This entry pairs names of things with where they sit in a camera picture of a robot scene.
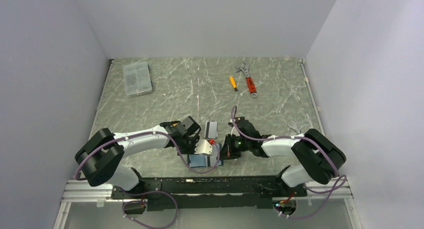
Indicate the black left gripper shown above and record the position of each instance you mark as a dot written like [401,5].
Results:
[194,139]

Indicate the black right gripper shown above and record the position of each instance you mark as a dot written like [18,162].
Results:
[227,151]

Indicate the white credit card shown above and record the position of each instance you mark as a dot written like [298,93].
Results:
[211,161]

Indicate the blue leather card holder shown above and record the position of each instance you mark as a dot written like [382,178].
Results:
[197,161]

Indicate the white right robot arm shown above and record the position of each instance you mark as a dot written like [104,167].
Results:
[319,159]

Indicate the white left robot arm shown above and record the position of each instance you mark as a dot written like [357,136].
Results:
[99,159]

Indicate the white card stack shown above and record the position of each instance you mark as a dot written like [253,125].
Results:
[211,130]

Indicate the silver open-end wrench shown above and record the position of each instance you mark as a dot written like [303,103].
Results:
[293,125]

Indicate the orange screwdriver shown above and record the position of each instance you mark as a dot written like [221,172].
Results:
[234,85]

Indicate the clear plastic screw box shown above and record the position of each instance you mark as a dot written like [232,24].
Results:
[137,78]

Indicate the red adjustable wrench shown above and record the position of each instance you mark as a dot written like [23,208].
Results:
[244,68]

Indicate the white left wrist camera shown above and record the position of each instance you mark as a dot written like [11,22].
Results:
[204,147]

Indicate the black base frame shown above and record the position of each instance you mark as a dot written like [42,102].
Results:
[164,193]

